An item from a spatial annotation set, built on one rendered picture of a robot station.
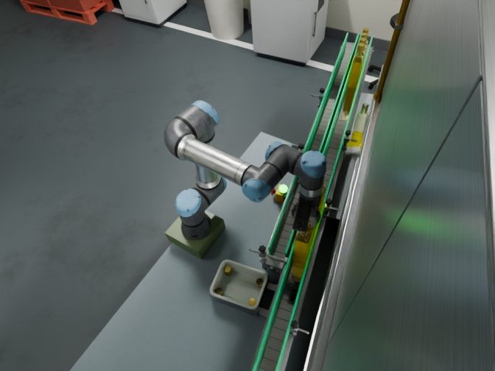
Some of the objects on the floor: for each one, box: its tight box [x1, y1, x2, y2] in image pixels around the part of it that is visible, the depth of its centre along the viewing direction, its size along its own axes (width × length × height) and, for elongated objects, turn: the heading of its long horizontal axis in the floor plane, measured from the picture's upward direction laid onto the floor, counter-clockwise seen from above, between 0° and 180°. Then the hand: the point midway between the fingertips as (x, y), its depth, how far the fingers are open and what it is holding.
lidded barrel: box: [204, 0, 244, 40], centre depth 406 cm, size 51×51×63 cm
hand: (304, 224), depth 124 cm, fingers open, 5 cm apart
